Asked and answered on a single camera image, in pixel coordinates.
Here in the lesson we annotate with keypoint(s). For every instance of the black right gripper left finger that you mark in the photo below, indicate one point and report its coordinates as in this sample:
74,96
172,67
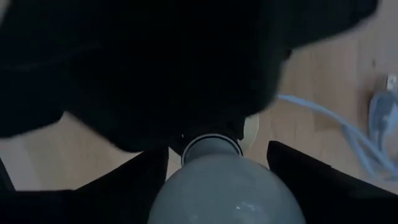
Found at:
77,208

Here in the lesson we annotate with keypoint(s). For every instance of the brushed metal lamp socket base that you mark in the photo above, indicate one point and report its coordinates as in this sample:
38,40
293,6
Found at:
252,133

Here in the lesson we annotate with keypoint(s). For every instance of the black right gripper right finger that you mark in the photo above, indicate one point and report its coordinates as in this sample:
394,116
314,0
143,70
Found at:
342,202

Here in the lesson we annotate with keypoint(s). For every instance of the white lightbulb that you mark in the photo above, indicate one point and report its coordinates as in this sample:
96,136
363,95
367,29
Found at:
224,193

